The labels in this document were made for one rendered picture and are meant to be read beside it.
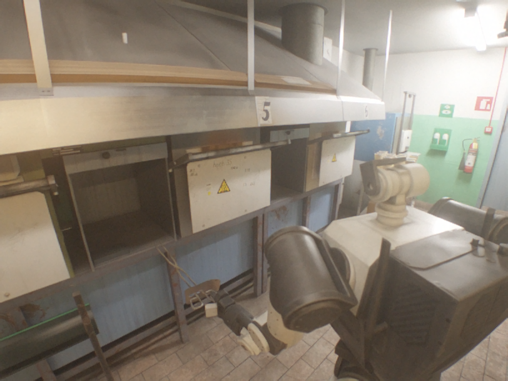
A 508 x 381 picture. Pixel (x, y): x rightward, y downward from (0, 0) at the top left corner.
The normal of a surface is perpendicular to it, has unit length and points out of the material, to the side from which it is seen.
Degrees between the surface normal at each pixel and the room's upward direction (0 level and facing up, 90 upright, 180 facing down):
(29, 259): 90
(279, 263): 54
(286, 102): 80
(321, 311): 108
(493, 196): 90
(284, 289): 61
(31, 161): 90
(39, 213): 90
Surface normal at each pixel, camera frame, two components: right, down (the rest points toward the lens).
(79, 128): 0.66, 0.07
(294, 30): -0.51, 0.29
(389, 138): -0.74, 0.22
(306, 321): 0.18, 0.60
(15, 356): 0.00, -0.94
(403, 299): -0.95, 0.12
